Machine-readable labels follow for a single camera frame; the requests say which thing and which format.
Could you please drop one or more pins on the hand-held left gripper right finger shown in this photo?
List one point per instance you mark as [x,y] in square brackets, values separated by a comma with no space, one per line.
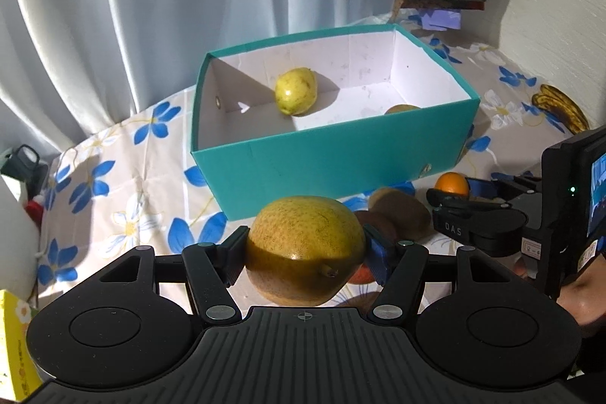
[378,259]

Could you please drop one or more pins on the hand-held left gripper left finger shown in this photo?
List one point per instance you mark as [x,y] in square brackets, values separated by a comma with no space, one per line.
[235,255]

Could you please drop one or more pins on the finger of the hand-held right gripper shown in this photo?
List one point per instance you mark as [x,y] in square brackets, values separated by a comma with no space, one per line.
[502,187]
[454,200]

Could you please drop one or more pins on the orange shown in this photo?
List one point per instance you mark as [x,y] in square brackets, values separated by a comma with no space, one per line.
[450,185]

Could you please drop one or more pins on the red apple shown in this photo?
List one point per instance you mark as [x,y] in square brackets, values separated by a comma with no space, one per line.
[362,277]

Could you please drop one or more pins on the large yellow-green pear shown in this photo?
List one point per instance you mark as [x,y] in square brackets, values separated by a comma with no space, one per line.
[303,243]

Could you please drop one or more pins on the teal cardboard box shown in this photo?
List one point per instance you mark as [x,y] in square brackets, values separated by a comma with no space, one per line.
[331,162]

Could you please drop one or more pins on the small yellow pear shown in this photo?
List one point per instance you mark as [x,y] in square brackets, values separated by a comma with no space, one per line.
[296,91]

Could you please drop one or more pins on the person's right forearm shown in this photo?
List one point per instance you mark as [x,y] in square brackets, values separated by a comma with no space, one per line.
[584,300]

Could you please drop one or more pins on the brown kiwi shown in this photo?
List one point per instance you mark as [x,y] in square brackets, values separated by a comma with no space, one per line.
[376,224]
[402,212]

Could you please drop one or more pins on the ripe banana bunch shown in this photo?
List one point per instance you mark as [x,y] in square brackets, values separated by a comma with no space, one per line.
[563,110]

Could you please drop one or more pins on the brown pear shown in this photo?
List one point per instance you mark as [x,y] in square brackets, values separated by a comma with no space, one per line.
[402,109]

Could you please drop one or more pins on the blue floral tablecloth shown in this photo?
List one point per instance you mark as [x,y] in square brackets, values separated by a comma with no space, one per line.
[118,177]

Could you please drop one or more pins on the purple box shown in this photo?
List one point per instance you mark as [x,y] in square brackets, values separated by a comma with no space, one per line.
[442,19]

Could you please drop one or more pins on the white plastic bottle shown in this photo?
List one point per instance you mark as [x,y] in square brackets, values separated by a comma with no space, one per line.
[16,238]

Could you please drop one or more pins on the yellow box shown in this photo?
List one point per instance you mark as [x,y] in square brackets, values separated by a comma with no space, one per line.
[14,347]

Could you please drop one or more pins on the white curtain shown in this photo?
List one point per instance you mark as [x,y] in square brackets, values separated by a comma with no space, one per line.
[142,6]

